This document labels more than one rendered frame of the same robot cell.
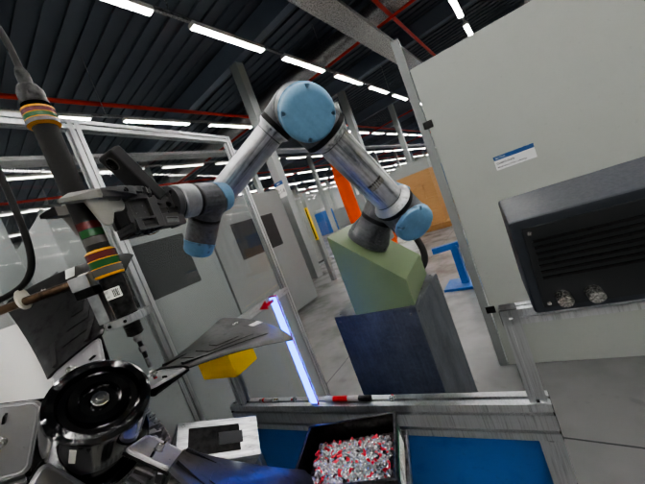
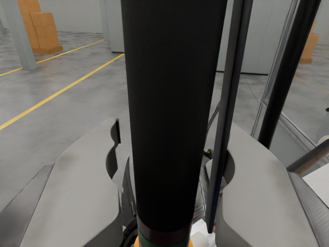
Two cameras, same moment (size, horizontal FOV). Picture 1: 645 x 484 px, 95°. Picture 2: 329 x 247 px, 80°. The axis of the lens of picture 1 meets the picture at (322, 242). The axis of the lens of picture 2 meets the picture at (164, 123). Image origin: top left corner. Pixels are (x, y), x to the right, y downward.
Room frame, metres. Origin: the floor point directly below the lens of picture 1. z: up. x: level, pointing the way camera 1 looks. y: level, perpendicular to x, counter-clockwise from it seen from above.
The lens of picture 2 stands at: (0.56, 0.31, 1.57)
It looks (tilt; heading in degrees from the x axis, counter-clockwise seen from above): 31 degrees down; 151
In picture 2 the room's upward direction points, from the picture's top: 2 degrees clockwise
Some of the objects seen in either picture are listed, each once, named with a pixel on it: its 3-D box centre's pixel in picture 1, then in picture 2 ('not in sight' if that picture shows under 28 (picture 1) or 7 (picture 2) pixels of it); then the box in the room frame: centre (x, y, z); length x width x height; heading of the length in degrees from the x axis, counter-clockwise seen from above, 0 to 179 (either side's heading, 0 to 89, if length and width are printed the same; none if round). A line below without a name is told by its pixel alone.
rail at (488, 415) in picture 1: (352, 414); not in sight; (0.76, 0.09, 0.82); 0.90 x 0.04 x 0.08; 61
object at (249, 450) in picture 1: (211, 455); not in sight; (0.55, 0.35, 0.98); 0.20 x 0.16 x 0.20; 61
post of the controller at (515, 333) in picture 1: (522, 352); not in sight; (0.55, -0.29, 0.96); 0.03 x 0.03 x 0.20; 61
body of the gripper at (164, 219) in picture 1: (148, 209); not in sight; (0.59, 0.30, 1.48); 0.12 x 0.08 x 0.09; 151
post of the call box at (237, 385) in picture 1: (237, 385); not in sight; (0.95, 0.43, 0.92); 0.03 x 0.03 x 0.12; 61
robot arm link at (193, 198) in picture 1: (180, 202); not in sight; (0.66, 0.26, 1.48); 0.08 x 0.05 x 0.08; 61
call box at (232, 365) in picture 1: (226, 358); not in sight; (0.95, 0.43, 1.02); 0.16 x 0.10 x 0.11; 61
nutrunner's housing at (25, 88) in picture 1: (80, 206); not in sight; (0.49, 0.35, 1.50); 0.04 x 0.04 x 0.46
